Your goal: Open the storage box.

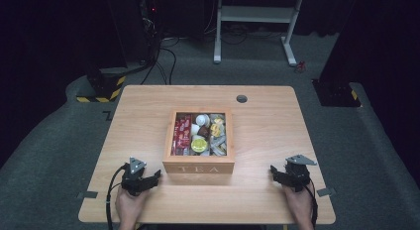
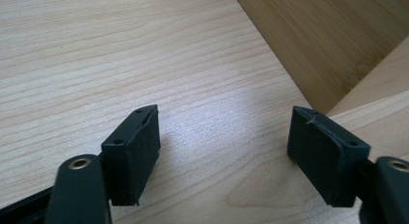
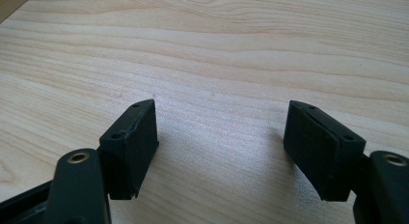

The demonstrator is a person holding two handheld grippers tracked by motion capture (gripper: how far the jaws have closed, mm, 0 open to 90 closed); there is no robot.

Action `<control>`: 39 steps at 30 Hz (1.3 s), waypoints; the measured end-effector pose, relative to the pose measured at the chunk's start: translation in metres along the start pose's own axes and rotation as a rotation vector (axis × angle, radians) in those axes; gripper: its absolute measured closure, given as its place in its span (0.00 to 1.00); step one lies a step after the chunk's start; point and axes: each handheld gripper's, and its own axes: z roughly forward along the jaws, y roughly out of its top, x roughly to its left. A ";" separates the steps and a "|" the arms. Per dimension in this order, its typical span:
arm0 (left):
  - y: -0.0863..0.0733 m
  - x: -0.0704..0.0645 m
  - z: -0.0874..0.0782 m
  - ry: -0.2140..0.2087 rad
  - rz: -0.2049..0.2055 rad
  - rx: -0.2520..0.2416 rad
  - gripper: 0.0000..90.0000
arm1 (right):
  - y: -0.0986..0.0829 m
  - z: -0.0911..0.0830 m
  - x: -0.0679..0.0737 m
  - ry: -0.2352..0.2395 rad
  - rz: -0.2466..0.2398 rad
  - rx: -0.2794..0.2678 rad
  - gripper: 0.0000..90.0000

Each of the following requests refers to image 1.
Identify stack of red packets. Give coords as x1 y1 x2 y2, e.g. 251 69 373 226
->
171 113 193 156

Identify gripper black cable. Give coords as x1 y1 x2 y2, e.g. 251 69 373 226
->
305 178 320 228
105 163 130 230

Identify person's right hand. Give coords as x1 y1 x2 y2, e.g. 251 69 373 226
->
282 184 314 224

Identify black stand base yellow mark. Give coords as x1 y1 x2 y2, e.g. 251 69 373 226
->
311 78 362 108

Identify yellow-lidded capsule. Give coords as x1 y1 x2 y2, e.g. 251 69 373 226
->
190 137 209 154

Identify black yellow striped stand base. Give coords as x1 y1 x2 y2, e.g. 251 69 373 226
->
76 66 127 104

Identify person's left hand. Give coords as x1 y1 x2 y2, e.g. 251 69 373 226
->
115 185 151 224

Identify brown capsule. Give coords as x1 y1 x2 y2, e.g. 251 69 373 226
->
197 125 211 139

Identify grey tape piece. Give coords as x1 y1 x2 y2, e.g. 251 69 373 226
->
76 190 99 199
316 187 337 197

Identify wooden tea box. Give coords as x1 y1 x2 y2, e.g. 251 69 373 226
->
161 107 236 174

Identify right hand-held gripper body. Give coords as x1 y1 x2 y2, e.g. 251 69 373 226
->
282 154 318 193

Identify white metal stand frame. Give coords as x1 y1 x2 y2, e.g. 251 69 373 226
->
213 0 306 67

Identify yellow printed packets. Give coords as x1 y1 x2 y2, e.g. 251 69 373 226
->
210 116 226 139

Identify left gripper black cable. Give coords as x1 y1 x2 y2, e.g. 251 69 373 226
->
105 163 130 230

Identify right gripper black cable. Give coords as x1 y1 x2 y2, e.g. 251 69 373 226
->
305 178 320 228

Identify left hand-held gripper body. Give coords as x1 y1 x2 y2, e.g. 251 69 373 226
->
120 156 148 197

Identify dark equipment rack with wires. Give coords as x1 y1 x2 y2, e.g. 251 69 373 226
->
138 0 163 63

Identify black floor cables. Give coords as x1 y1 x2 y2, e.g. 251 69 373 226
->
140 36 181 86

